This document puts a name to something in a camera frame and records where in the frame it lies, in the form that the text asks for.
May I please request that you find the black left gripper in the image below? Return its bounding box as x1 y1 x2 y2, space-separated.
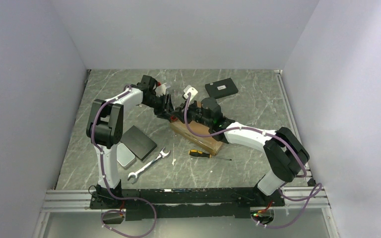
143 94 178 121

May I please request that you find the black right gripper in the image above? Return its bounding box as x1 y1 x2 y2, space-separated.
172 98 212 128

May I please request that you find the brown cardboard express box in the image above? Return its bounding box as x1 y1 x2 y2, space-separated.
170 101 226 156

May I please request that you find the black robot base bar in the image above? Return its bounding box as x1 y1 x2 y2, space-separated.
90 187 285 221

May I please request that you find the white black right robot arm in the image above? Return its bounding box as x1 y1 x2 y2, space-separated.
172 98 310 206

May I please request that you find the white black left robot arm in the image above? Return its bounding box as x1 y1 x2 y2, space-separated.
86 75 174 208

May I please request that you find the black flat box with label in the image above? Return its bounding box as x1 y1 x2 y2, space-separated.
205 78 239 99

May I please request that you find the dark grey flat slab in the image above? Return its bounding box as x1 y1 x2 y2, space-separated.
121 125 157 161

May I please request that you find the silver open-end wrench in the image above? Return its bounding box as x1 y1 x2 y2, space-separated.
127 147 171 184

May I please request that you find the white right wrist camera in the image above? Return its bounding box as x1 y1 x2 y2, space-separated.
183 85 198 101

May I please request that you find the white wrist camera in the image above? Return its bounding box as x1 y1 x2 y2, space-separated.
183 85 198 101
155 83 171 96

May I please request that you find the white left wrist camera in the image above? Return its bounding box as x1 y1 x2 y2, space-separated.
155 83 171 96

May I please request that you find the yellow black handled screwdriver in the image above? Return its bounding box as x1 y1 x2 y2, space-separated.
189 150 232 161

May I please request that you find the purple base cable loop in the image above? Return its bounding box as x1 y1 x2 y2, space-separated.
100 197 158 238

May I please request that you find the aluminium table edge rail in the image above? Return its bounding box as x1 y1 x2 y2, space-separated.
274 70 313 186

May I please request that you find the front aluminium frame rail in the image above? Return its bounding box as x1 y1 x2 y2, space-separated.
32 190 91 238

